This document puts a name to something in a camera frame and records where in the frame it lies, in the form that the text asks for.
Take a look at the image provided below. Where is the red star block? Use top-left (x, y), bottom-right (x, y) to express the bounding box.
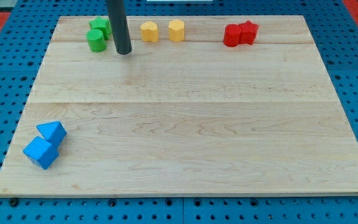
top-left (239, 21), bottom-right (259, 45)

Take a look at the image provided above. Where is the light wooden board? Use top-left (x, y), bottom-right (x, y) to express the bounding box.
top-left (0, 16), bottom-right (358, 198)

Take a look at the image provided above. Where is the red cylinder block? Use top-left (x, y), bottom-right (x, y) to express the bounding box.
top-left (223, 24), bottom-right (242, 47)

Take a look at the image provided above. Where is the green star block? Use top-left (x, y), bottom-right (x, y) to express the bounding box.
top-left (88, 17), bottom-right (112, 40)

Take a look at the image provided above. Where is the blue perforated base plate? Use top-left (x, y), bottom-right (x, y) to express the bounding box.
top-left (0, 0), bottom-right (358, 223)

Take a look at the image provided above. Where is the yellow hexagon block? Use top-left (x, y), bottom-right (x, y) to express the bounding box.
top-left (168, 19), bottom-right (185, 42)

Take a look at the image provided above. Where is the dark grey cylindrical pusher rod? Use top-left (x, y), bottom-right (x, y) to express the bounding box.
top-left (105, 0), bottom-right (132, 55)

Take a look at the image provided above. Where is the blue cube block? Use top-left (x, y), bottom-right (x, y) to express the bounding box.
top-left (23, 136), bottom-right (59, 170)

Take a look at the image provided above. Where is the blue triangle block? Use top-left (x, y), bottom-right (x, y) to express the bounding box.
top-left (36, 121), bottom-right (67, 148)

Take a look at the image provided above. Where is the yellow heart block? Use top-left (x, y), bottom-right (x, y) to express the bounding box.
top-left (140, 21), bottom-right (159, 42)

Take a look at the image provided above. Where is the green cylinder block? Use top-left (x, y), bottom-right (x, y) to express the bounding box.
top-left (86, 29), bottom-right (106, 52)

